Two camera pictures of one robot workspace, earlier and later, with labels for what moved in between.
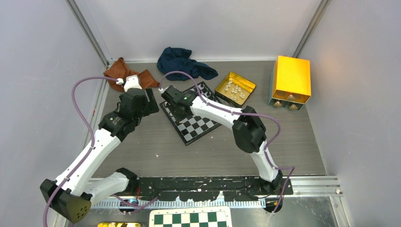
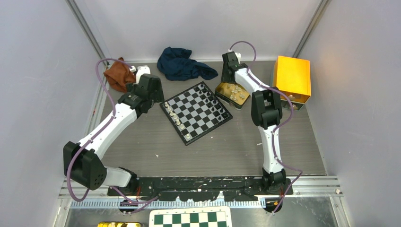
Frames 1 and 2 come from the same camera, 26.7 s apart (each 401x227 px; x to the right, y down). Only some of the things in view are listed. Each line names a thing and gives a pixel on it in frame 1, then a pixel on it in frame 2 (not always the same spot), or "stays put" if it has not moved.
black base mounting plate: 208,189 stays put
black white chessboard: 194,127 stays put
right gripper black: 178,117 to 224,78
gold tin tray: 235,87 stays put
